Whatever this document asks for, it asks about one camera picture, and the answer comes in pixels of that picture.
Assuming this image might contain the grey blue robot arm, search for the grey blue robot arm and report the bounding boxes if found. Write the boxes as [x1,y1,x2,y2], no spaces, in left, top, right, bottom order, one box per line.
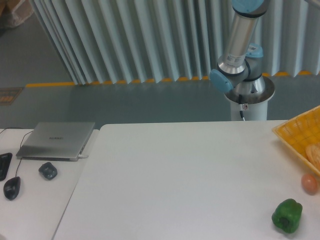
[209,0,320,105]

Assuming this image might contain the black mouse cable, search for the black mouse cable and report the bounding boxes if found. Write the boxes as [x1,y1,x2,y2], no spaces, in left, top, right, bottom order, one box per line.
[0,126,37,178]

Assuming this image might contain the green bell pepper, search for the green bell pepper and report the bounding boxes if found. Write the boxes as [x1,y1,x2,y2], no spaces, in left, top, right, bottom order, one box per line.
[271,198,303,234]

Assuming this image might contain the brown egg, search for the brown egg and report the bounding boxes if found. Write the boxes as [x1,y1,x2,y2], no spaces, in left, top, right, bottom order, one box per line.
[301,174,318,195]

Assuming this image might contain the black earbuds case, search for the black earbuds case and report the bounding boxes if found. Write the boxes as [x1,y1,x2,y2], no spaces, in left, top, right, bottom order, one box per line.
[38,162,58,181]

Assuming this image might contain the robot base cable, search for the robot base cable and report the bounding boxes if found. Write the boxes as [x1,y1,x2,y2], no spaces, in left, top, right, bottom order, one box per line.
[237,94,246,122]

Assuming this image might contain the round bread in basket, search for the round bread in basket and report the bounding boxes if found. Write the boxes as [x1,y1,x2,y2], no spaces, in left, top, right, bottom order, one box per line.
[305,143,320,169]

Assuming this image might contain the grey corrugated partition screen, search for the grey corrugated partition screen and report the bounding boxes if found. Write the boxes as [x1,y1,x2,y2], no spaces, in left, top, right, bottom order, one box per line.
[31,0,320,85]

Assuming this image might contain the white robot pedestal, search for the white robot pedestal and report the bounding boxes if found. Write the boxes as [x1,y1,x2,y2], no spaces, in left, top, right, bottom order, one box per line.
[228,100,268,121]

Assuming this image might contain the white usb plug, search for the white usb plug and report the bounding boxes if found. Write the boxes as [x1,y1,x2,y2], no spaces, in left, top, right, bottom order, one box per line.
[78,154,89,159]

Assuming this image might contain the silver closed laptop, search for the silver closed laptop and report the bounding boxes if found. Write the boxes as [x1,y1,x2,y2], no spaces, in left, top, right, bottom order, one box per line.
[16,122,95,162]

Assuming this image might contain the black computer mouse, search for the black computer mouse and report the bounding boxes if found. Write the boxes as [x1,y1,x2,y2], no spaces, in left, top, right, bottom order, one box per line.
[3,176,21,201]

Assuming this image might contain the yellow woven basket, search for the yellow woven basket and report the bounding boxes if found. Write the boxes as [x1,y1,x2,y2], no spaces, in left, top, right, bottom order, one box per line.
[272,106,320,176]

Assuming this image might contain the black keyboard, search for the black keyboard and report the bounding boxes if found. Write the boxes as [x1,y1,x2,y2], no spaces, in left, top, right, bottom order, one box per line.
[0,152,13,181]

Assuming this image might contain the brown cardboard box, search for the brown cardboard box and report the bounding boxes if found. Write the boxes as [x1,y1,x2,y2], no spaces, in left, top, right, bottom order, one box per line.
[0,0,34,36]

